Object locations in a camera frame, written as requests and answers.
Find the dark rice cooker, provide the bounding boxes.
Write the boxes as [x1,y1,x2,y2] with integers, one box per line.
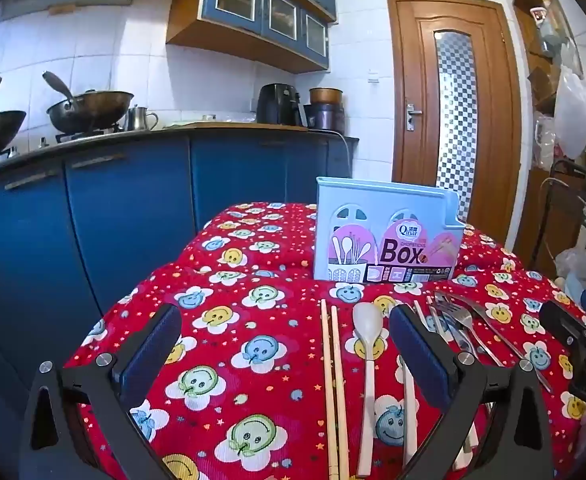
[304,102,346,132]

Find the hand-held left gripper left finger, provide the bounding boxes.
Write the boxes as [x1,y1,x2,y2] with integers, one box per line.
[20,304,184,480]

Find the blue kitchen counter cabinets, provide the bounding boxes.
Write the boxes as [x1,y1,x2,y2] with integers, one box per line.
[0,127,359,461]

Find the light blue utensil box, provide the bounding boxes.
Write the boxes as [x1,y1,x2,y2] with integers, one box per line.
[314,176,461,285]

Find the wooden door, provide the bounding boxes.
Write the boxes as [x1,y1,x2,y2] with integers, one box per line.
[387,0,524,261]

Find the white power cable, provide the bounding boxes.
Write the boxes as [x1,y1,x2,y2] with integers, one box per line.
[340,132,355,179]

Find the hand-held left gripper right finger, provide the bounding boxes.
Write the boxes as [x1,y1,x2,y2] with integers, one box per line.
[389,304,556,480]

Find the white plastic bag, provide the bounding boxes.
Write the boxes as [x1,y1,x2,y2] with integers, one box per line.
[553,65,586,158]

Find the red printed tablecloth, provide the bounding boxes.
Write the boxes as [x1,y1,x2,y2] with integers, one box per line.
[63,202,586,480]

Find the steel fork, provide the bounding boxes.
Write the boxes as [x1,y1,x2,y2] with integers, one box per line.
[425,296,454,346]
[440,302,480,356]

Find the blue wall cabinet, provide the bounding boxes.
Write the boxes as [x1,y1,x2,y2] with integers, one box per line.
[165,0,336,73]

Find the wooden shelf unit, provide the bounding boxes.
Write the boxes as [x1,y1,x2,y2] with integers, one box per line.
[513,0,586,271]

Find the black air fryer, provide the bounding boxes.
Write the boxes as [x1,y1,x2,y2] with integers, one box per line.
[257,83,304,127]

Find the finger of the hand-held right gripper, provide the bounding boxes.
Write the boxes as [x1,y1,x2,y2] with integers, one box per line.
[539,300,586,356]

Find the steel kettle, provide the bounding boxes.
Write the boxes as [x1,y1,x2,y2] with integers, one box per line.
[126,105,159,132]

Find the copper pot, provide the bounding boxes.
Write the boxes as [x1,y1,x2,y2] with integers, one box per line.
[309,87,344,106]

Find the large steel wok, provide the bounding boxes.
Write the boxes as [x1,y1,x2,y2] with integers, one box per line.
[46,90,135,133]

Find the steel ladle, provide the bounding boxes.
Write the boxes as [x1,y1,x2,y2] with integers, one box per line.
[42,71,80,111]

